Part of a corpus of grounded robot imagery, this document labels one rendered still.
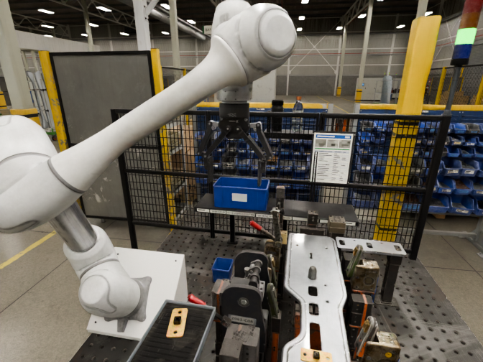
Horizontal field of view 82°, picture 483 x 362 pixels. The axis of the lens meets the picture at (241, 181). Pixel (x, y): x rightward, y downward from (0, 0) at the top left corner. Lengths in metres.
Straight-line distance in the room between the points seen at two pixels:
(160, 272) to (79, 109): 2.46
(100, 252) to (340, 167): 1.26
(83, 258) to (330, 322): 0.90
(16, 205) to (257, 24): 0.58
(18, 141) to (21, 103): 7.52
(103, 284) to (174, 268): 0.33
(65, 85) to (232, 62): 3.12
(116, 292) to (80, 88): 2.60
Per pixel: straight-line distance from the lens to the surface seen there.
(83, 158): 0.68
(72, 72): 3.49
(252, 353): 0.84
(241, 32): 0.51
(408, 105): 1.73
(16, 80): 8.31
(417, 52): 1.73
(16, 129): 0.84
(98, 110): 3.36
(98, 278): 1.18
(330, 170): 1.68
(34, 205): 0.72
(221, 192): 1.57
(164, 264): 1.38
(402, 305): 1.66
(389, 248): 1.46
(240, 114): 0.69
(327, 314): 1.04
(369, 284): 1.27
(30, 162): 0.75
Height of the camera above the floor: 1.71
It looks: 20 degrees down
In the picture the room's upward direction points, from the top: straight up
